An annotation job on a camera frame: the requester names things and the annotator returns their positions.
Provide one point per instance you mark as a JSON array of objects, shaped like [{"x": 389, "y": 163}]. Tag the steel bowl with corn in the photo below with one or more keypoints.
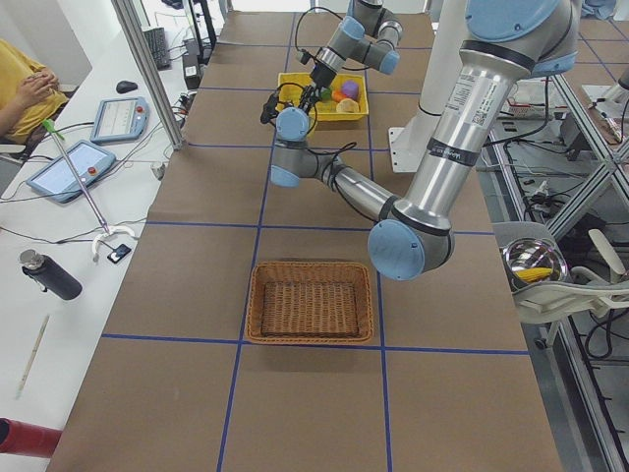
[{"x": 531, "y": 260}]

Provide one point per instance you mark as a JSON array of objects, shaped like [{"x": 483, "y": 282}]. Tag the black computer mouse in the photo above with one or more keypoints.
[{"x": 126, "y": 86}]

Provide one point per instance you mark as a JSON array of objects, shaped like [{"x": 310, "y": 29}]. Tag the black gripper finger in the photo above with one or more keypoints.
[{"x": 309, "y": 97}]

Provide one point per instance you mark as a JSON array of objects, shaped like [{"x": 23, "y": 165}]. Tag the red cylinder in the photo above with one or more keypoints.
[{"x": 20, "y": 438}]

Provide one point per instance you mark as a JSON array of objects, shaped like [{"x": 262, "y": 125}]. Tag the black water bottle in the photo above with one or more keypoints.
[{"x": 49, "y": 275}]

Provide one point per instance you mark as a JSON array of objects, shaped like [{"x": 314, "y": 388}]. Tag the purple foam block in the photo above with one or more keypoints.
[{"x": 350, "y": 89}]

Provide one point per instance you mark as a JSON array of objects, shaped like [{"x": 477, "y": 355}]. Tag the teach pendant tablet near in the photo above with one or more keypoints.
[{"x": 57, "y": 181}]

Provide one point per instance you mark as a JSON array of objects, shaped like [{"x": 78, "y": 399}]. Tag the reach grabber stick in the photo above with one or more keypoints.
[{"x": 108, "y": 230}]

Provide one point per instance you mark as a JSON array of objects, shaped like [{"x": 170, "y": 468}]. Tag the teach pendant tablet far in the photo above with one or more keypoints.
[{"x": 119, "y": 120}]

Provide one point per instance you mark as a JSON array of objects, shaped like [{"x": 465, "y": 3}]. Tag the yellow woven basket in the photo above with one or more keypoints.
[{"x": 326, "y": 107}]

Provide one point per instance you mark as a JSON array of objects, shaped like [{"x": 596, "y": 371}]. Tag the aluminium frame post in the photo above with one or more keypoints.
[{"x": 132, "y": 29}]

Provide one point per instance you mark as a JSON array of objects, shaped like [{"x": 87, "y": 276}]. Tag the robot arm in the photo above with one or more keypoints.
[
  {"x": 368, "y": 34},
  {"x": 502, "y": 43}
]

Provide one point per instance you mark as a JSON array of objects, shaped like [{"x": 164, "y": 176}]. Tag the wooden stick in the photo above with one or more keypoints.
[{"x": 32, "y": 356}]

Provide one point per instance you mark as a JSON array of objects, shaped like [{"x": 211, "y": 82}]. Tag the black keyboard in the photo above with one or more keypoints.
[{"x": 155, "y": 39}]

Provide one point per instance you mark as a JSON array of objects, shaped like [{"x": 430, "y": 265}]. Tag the brown wicker basket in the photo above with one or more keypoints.
[{"x": 297, "y": 302}]

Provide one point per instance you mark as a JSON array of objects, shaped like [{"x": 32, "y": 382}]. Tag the toy croissant bread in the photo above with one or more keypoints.
[{"x": 348, "y": 105}]

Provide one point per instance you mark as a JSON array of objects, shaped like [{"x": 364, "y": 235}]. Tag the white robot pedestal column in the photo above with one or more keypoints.
[{"x": 408, "y": 145}]

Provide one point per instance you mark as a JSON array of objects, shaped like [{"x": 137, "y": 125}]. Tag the person in yellow shirt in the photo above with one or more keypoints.
[{"x": 30, "y": 93}]

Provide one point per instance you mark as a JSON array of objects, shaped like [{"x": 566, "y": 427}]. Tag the teach pendant tablet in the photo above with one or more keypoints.
[
  {"x": 57, "y": 181},
  {"x": 119, "y": 120}
]

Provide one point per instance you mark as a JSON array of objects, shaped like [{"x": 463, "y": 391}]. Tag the orange toy carrot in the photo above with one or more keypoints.
[{"x": 337, "y": 95}]

